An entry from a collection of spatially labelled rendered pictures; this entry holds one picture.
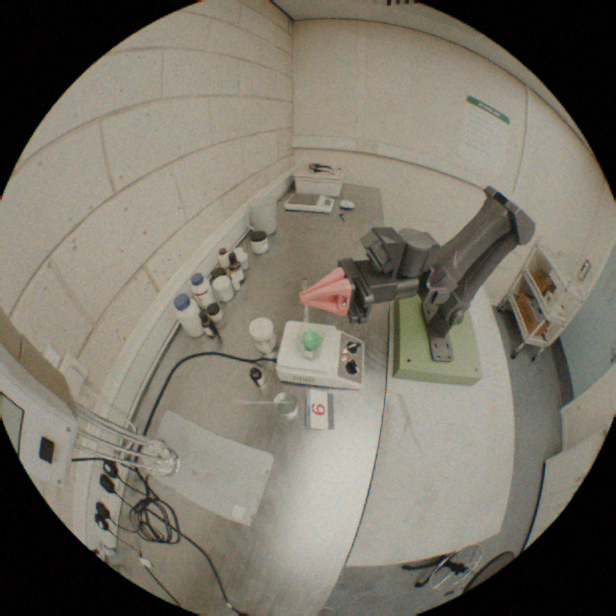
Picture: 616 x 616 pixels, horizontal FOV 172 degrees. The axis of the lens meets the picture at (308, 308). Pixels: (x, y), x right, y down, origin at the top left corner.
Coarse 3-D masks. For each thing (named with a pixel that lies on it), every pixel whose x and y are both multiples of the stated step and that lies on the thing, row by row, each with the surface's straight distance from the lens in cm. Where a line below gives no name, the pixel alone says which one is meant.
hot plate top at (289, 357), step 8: (288, 328) 52; (296, 328) 52; (328, 328) 52; (288, 336) 51; (296, 336) 51; (328, 336) 51; (288, 344) 50; (296, 344) 50; (328, 344) 50; (280, 352) 49; (288, 352) 49; (296, 352) 49; (328, 352) 49; (280, 360) 48; (288, 360) 48; (296, 360) 48; (320, 360) 48; (328, 360) 48; (296, 368) 48; (304, 368) 47; (312, 368) 47; (320, 368) 47; (328, 368) 47
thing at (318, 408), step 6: (312, 396) 50; (318, 396) 52; (324, 396) 53; (312, 402) 50; (318, 402) 51; (324, 402) 53; (312, 408) 50; (318, 408) 51; (324, 408) 52; (312, 414) 49; (318, 414) 50; (324, 414) 52; (312, 420) 49; (318, 420) 50; (324, 420) 51; (312, 426) 49; (318, 426) 50; (324, 426) 51
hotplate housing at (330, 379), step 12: (336, 336) 54; (336, 348) 52; (276, 360) 54; (336, 360) 51; (288, 372) 49; (300, 372) 49; (312, 372) 49; (324, 372) 49; (336, 372) 49; (312, 384) 53; (324, 384) 53; (336, 384) 52; (348, 384) 52; (360, 384) 53
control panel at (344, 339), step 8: (344, 336) 55; (344, 344) 54; (344, 352) 53; (360, 352) 56; (344, 360) 52; (360, 360) 55; (344, 368) 51; (360, 368) 54; (344, 376) 50; (352, 376) 52; (360, 376) 54
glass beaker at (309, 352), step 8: (304, 328) 45; (312, 328) 46; (320, 328) 44; (304, 344) 42; (312, 344) 41; (320, 344) 43; (304, 352) 45; (312, 352) 44; (320, 352) 46; (304, 360) 48; (312, 360) 47
